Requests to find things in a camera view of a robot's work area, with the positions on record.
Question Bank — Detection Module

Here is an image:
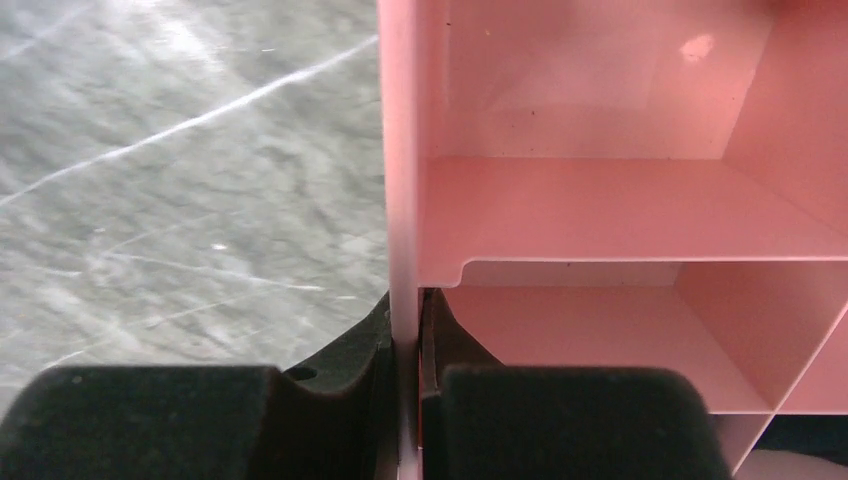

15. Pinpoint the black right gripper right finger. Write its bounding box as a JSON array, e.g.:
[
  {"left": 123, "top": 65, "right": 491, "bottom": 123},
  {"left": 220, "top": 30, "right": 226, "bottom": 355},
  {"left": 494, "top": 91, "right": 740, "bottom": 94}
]
[{"left": 419, "top": 289, "right": 731, "bottom": 479}]

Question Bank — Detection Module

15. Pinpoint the pink divided organizer tray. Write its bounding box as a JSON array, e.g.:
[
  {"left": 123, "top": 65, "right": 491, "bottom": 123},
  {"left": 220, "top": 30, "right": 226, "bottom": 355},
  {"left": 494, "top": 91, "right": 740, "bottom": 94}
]
[{"left": 377, "top": 1, "right": 847, "bottom": 479}]

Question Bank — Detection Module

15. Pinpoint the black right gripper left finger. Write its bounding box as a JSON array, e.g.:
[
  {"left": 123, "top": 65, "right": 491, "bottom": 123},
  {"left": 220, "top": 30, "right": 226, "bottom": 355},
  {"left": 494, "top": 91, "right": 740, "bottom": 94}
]
[{"left": 1, "top": 298, "right": 397, "bottom": 479}]

